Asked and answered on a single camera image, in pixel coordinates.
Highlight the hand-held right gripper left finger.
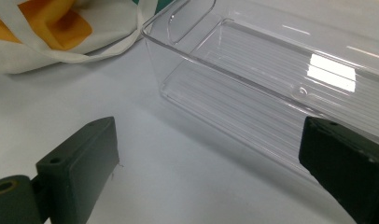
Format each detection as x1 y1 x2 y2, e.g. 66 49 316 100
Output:
35 116 120 224

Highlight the clear plastic bin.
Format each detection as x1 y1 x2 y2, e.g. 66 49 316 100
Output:
140 0 379 188

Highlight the white tote bag orange print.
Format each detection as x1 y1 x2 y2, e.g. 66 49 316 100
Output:
0 0 167 76

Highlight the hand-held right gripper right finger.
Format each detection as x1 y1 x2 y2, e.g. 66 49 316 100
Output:
298 116 379 224

